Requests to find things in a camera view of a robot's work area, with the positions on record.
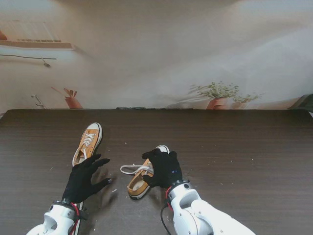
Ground wooden wall shelf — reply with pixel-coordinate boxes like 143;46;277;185
0;40;76;51

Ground yellow canvas sneaker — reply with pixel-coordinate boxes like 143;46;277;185
72;122;103;169
126;144;171;199

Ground red and black arm cables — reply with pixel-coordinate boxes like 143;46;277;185
69;202;88;235
160;187;174;235

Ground white shoelace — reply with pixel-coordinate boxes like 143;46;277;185
119;164;155;176

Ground metal tap fixture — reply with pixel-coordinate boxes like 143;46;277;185
31;94;46;110

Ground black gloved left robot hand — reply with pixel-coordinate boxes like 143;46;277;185
62;154;113;204

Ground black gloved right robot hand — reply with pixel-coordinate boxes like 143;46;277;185
142;148;183;189

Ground green plant in terracotta pot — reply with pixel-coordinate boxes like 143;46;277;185
189;81;265;110

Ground metal wall rail with hook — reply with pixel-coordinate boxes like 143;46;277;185
0;54;57;68

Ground terracotta pot with wooden utensils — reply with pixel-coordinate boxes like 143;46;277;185
50;86;84;110

